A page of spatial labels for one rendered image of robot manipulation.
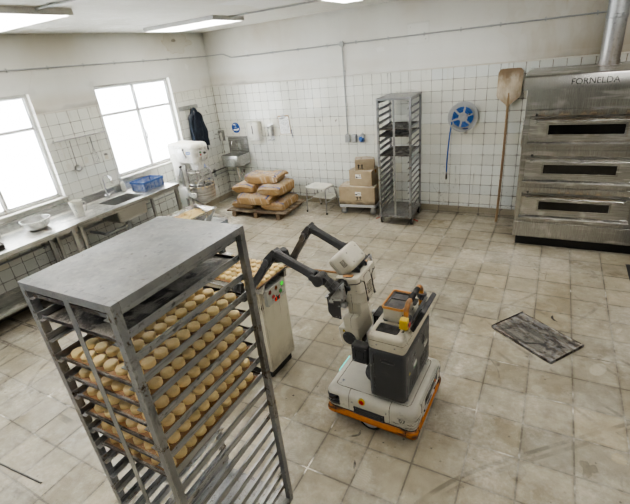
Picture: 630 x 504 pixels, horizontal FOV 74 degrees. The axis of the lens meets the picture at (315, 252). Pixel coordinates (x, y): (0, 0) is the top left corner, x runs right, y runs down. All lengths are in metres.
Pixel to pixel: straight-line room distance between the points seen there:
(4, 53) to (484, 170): 6.29
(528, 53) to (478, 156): 1.41
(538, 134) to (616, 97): 0.75
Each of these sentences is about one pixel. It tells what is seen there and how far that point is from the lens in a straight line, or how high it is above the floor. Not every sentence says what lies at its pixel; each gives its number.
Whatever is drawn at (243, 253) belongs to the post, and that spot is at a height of 1.70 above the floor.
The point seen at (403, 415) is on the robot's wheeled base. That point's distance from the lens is 2.96.
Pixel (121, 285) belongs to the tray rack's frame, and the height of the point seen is 1.82.
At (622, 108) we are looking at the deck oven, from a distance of 5.48.
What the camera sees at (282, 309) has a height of 0.56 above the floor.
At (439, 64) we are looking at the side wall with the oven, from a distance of 6.58.
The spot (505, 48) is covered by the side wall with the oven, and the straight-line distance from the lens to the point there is 6.44.
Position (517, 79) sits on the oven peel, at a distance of 6.40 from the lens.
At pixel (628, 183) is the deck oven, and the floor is 0.85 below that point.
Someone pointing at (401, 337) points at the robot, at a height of 0.81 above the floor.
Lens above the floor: 2.40
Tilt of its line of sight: 25 degrees down
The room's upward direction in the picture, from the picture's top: 6 degrees counter-clockwise
